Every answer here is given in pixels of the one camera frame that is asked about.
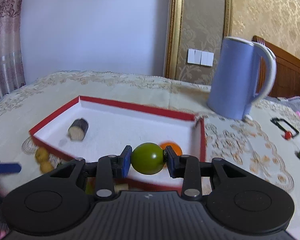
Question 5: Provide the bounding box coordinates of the large green tomato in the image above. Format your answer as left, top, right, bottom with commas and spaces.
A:
85, 178, 95, 195

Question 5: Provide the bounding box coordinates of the orange tangerine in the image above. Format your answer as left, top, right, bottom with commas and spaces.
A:
159, 141, 184, 157

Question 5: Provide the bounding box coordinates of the blue electric kettle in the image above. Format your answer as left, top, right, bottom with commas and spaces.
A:
207, 36, 276, 120

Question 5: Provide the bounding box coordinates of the embroidered cream tablecloth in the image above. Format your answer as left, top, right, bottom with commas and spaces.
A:
0, 72, 300, 239

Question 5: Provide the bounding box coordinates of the brown wooden headboard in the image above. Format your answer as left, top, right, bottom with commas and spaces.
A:
252, 36, 300, 98

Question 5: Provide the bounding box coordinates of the white wall switch panel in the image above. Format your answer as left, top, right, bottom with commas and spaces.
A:
187, 49, 214, 67

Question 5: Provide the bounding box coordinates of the far red cherry tomato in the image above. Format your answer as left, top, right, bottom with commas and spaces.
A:
284, 131, 293, 140

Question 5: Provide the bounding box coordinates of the pink bedding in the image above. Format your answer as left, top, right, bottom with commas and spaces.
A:
276, 96, 300, 117

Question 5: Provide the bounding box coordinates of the gold picture frame moulding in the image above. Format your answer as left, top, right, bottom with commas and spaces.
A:
164, 0, 232, 85

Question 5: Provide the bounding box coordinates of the pink floral curtain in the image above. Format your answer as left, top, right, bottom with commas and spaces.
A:
0, 0, 26, 98

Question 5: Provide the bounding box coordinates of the round brown longan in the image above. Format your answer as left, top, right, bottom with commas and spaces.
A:
40, 161, 55, 174

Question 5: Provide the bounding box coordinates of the red shallow cardboard tray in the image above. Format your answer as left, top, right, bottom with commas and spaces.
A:
28, 95, 207, 193

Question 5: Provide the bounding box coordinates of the small green tomato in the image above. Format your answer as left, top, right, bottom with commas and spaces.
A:
130, 142, 165, 175

